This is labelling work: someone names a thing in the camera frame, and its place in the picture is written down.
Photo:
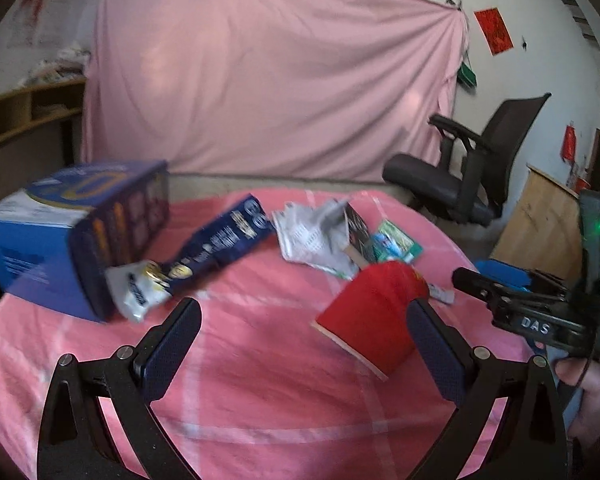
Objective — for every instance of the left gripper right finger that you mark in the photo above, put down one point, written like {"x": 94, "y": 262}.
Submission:
{"x": 530, "y": 441}

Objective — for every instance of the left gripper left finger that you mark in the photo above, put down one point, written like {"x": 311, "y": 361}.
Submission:
{"x": 75, "y": 441}

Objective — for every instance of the green blue small packet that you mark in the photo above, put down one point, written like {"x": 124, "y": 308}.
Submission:
{"x": 391, "y": 243}

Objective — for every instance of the person's right hand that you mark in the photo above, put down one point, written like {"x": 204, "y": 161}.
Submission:
{"x": 586, "y": 425}

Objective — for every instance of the wooden cabinet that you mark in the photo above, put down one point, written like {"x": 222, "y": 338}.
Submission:
{"x": 543, "y": 231}

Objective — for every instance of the dark blue snack bag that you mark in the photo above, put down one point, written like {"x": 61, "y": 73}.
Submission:
{"x": 136, "y": 288}

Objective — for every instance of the black office chair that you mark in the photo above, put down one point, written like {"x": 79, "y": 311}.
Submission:
{"x": 470, "y": 182}

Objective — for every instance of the pink checked tablecloth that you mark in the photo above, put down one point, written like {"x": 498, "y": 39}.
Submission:
{"x": 260, "y": 395}

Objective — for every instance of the blue cardboard box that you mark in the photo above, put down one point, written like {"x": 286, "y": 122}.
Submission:
{"x": 60, "y": 234}

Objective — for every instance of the dark printed carton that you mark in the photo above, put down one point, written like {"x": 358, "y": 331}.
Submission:
{"x": 359, "y": 241}

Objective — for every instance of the green hanging pouch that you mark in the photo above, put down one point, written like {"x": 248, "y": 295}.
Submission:
{"x": 466, "y": 77}

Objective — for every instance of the crumpled grey paper wrapper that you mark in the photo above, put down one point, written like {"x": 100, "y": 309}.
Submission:
{"x": 315, "y": 236}

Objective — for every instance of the wooden shelf unit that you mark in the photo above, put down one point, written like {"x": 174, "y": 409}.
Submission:
{"x": 40, "y": 131}

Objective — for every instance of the pink hanging sheet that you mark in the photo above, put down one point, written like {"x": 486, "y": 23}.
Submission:
{"x": 305, "y": 89}

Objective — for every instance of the red wall ornament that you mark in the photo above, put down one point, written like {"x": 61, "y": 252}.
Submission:
{"x": 569, "y": 145}

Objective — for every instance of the red diamond wall poster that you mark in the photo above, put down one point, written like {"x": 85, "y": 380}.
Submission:
{"x": 494, "y": 30}

